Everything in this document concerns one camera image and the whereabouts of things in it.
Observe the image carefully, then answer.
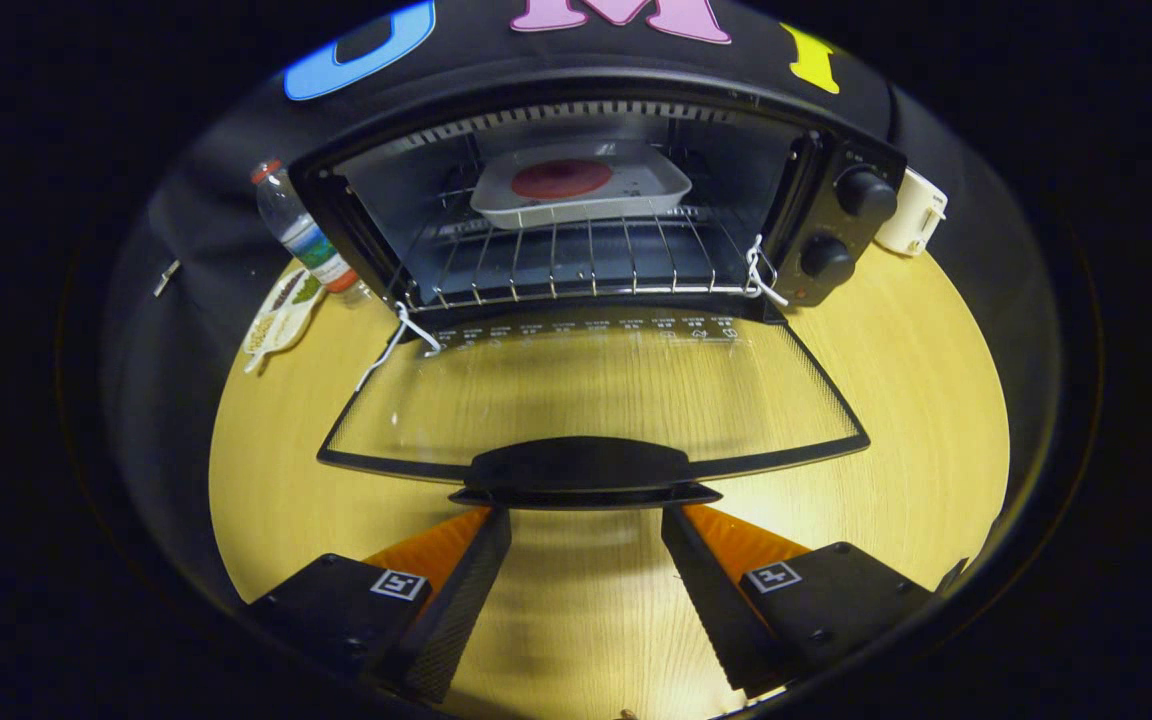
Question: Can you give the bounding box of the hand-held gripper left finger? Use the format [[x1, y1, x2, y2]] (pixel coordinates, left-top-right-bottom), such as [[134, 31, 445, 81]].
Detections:
[[246, 505, 513, 706]]

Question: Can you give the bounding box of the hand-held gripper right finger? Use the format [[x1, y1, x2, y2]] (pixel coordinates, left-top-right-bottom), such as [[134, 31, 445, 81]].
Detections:
[[661, 503, 972, 699]]

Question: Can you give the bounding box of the black toaster oven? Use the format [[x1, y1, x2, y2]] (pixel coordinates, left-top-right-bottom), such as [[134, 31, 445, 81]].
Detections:
[[286, 68, 907, 511]]

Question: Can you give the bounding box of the white square food plate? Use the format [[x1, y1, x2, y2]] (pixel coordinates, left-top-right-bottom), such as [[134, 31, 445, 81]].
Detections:
[[469, 140, 694, 231]]

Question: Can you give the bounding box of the pink ham slice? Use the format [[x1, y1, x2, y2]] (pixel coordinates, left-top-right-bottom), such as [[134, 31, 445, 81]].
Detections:
[[511, 160, 614, 200]]

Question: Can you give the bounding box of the white pop-up toaster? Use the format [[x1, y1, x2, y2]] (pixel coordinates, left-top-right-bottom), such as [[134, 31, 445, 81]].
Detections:
[[873, 167, 949, 258]]

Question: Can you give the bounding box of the white divided snack dish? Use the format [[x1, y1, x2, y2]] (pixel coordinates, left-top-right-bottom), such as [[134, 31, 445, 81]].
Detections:
[[241, 265, 327, 376]]

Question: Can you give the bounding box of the clear plastic water bottle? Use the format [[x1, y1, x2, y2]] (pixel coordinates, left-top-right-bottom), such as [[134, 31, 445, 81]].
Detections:
[[251, 160, 359, 294]]

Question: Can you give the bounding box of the wire oven rack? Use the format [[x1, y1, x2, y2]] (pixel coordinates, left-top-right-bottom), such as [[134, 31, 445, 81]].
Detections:
[[406, 205, 767, 311]]

